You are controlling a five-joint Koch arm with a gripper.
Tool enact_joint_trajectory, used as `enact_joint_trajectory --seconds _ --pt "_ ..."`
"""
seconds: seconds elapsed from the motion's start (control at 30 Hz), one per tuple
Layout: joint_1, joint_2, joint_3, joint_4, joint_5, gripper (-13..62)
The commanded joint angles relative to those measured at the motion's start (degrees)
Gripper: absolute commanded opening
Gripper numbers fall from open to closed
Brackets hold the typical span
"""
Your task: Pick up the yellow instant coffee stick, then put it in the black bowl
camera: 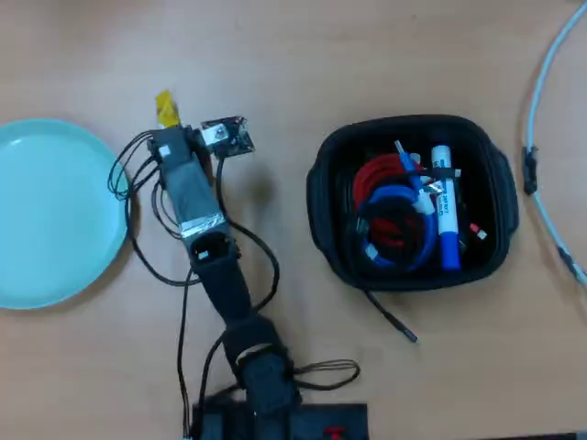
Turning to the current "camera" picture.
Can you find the light blue plate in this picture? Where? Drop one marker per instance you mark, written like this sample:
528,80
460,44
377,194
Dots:
55,211

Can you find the black plastic tray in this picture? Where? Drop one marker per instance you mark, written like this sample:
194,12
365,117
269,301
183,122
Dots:
335,156

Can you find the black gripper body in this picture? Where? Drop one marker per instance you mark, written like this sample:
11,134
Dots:
172,142

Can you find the red clamp knob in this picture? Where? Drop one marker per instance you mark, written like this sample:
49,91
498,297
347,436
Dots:
334,433

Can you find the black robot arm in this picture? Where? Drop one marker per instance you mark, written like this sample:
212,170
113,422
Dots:
220,275

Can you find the blue and white marker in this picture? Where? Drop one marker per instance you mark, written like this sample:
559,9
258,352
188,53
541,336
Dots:
447,215

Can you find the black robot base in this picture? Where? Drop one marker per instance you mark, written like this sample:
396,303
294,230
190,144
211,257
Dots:
330,414

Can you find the yellow instant coffee stick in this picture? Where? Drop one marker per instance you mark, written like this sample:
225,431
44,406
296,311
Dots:
167,107

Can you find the small wrist camera board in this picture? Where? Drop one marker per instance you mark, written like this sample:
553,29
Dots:
227,135

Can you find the blue white USB connector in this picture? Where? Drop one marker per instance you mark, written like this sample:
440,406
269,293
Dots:
408,162

